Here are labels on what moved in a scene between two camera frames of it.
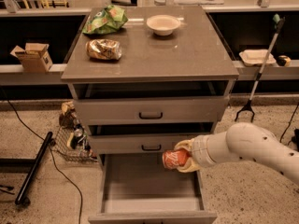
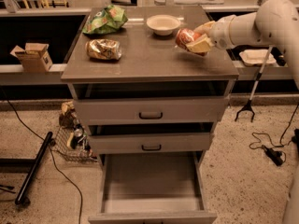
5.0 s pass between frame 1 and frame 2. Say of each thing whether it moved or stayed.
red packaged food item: moved
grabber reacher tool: stayed
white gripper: moved
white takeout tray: stayed
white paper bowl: stayed
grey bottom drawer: stayed
